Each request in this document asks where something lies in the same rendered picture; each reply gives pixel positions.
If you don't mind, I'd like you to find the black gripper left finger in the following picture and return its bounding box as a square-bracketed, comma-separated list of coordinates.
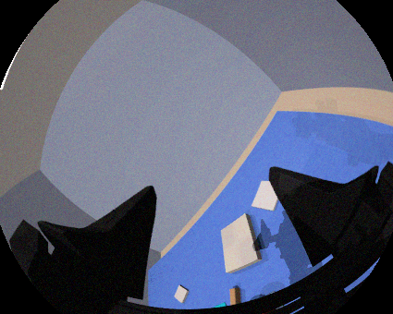
[38, 187, 156, 299]

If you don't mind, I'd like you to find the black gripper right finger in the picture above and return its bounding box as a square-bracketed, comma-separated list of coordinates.
[268, 165, 379, 266]

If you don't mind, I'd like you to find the beige flat rectangular block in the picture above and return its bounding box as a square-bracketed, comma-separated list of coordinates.
[221, 213, 263, 273]

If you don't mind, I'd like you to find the tan wooden bar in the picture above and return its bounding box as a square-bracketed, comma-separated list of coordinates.
[229, 287, 241, 306]

